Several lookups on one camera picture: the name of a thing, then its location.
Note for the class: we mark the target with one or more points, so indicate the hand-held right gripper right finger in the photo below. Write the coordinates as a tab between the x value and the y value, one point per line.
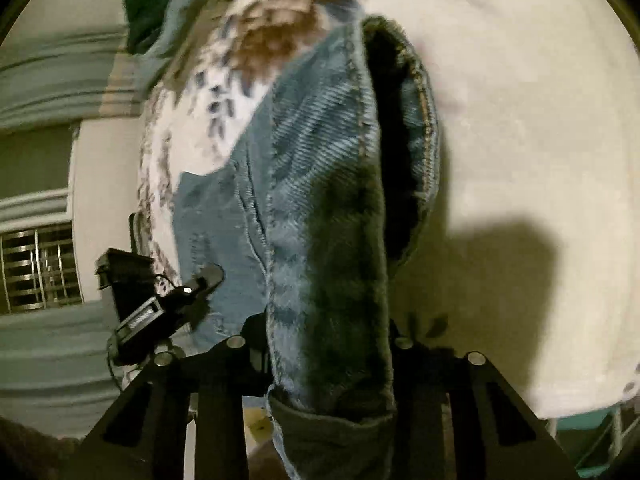
425	375

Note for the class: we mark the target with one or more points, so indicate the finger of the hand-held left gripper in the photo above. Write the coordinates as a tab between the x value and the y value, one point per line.
200	282

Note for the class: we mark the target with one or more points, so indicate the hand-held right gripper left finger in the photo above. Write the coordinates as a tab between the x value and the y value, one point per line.
220	370

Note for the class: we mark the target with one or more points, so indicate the blue jeans pants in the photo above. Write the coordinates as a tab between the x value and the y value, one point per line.
325	210

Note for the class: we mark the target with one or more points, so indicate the window with metal bars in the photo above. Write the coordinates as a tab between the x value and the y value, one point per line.
40	270

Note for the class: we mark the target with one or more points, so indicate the green striped curtain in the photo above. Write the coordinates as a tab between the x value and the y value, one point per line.
50	360
50	80

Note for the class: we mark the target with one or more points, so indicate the teal metal rack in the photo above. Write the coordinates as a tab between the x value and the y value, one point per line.
590	422

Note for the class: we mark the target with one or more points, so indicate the dark green blanket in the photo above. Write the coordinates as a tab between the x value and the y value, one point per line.
150	5

